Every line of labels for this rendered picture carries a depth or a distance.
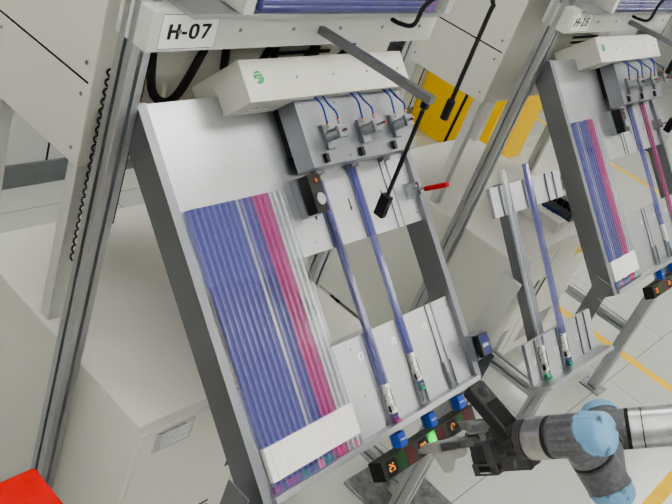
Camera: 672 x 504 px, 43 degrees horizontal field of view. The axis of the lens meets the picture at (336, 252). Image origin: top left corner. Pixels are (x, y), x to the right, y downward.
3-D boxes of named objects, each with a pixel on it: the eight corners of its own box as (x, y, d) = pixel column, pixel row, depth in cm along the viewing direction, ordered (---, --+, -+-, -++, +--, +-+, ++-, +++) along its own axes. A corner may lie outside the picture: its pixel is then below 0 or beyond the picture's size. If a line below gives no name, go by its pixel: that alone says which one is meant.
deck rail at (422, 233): (460, 380, 198) (482, 377, 194) (455, 383, 196) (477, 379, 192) (367, 87, 197) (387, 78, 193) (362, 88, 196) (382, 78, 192)
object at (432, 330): (463, 376, 195) (474, 375, 193) (258, 498, 146) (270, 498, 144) (438, 297, 195) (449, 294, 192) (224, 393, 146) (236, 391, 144)
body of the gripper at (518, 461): (471, 477, 156) (527, 474, 148) (457, 432, 156) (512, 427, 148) (492, 461, 162) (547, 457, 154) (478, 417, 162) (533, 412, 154)
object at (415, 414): (455, 383, 196) (481, 379, 192) (250, 505, 148) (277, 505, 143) (454, 378, 196) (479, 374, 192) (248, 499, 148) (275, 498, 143)
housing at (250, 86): (364, 106, 197) (411, 84, 187) (203, 128, 161) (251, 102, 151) (354, 73, 197) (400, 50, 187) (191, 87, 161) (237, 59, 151)
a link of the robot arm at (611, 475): (636, 465, 153) (609, 420, 150) (641, 510, 144) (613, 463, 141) (594, 478, 157) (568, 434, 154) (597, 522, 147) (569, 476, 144)
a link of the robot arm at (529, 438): (533, 424, 145) (555, 407, 151) (511, 426, 148) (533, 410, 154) (547, 466, 145) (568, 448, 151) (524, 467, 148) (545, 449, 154)
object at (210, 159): (406, 224, 196) (423, 219, 193) (184, 295, 147) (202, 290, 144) (363, 87, 196) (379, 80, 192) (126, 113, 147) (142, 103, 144)
